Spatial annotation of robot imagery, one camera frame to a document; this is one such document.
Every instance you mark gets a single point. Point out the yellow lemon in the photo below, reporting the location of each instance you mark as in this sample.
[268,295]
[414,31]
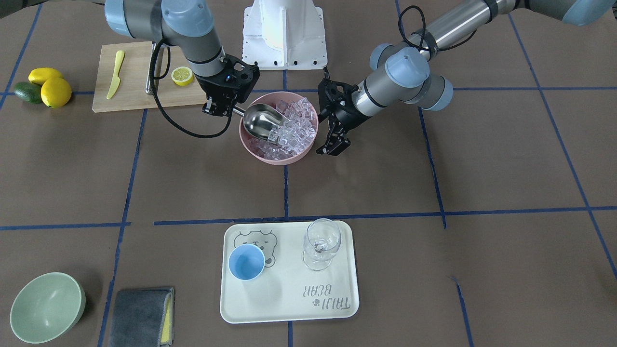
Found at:
[40,75]
[55,92]

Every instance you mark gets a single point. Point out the silver metal ice scoop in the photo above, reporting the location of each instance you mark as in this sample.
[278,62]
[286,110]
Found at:
[259,120]

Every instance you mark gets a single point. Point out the green lime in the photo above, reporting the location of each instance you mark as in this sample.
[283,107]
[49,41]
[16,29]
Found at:
[28,92]

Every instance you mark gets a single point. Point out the steel muddler cylinder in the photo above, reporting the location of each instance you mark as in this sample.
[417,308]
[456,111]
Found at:
[154,66]

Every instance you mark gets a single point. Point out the clear ice cubes pile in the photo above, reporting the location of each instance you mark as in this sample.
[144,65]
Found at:
[295,136]

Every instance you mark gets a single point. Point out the grey folded cloth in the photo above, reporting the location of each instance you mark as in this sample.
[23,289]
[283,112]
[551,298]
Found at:
[143,318]

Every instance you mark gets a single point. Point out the pink bowl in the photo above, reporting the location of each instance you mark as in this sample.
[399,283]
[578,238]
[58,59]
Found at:
[267,100]

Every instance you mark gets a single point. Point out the yellow plastic knife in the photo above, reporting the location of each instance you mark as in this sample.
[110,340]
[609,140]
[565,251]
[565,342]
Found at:
[115,79]

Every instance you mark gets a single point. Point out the clear wine glass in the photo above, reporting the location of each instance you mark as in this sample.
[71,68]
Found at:
[321,243]

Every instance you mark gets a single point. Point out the green bowl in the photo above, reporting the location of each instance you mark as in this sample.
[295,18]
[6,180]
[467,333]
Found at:
[47,307]

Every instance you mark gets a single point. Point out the wooden cutting board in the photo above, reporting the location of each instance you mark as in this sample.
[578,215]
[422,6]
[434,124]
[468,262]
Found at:
[131,94]

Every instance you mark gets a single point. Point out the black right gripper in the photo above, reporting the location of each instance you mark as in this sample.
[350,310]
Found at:
[215,93]

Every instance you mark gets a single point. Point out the half lemon slice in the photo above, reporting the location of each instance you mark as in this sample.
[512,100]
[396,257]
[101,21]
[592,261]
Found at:
[182,76]

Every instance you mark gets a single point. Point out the light blue cup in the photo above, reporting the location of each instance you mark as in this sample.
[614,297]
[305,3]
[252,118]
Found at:
[246,262]

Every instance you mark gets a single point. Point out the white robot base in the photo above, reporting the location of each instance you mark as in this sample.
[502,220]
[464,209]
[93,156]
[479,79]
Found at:
[284,35]

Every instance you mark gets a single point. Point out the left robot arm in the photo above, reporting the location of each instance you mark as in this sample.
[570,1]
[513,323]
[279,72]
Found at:
[401,72]

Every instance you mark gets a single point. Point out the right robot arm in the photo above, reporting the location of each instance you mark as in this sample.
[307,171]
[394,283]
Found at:
[190,26]

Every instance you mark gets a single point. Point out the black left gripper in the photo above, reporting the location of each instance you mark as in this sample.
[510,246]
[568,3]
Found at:
[346,113]

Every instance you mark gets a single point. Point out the cream serving tray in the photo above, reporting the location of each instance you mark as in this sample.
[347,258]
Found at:
[287,289]

